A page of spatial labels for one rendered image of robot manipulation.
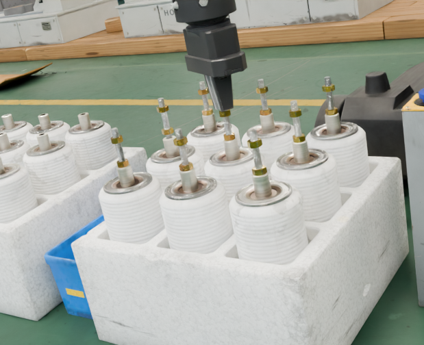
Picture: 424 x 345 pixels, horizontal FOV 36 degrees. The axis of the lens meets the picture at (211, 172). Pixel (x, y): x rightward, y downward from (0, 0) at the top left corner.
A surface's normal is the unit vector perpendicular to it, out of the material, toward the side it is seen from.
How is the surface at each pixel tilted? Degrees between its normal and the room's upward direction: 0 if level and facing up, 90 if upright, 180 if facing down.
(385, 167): 0
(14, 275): 90
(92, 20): 90
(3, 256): 90
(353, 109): 45
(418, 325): 0
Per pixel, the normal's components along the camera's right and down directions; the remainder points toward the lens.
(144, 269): -0.53, 0.40
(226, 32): 0.45, 0.24
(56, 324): -0.19, -0.92
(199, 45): -0.88, 0.32
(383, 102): -0.53, -0.37
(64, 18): 0.80, 0.07
